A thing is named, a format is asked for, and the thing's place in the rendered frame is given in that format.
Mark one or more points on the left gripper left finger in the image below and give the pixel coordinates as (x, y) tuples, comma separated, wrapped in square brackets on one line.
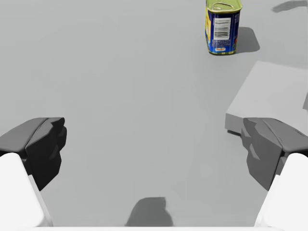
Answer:
[(36, 149)]

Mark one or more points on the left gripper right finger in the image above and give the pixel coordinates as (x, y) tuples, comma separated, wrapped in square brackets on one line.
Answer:
[(272, 154)]

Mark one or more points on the grey stand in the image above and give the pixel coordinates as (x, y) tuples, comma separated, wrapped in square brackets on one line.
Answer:
[(269, 96)]

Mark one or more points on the green and blue rectangular can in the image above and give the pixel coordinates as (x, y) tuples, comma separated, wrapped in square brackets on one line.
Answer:
[(222, 29)]

